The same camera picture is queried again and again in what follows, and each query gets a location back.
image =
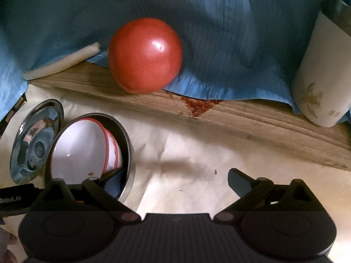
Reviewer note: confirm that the white table cover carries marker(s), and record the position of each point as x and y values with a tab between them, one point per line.
178	142

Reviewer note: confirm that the white bowl with red rim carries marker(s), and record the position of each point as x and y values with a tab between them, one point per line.
82	148

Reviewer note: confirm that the white stick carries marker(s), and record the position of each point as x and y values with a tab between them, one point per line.
60	63

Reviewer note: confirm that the dark object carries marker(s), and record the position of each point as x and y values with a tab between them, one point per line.
12	115

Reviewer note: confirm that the wooden cutting board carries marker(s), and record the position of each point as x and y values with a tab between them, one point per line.
246	120

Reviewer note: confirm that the white cup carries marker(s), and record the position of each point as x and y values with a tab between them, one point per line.
323	74

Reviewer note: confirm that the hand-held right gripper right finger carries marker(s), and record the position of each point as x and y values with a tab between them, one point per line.
238	180

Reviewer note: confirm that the blue cloth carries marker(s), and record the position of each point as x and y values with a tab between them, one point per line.
219	33

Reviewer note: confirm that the person's left hand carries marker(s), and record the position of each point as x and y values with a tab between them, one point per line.
8	242

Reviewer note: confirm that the steel bowl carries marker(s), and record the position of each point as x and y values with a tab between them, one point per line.
126	153

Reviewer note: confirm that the red tomato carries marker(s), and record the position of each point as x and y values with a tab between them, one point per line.
145	56

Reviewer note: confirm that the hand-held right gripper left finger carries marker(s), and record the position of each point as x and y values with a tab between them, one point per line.
111	182

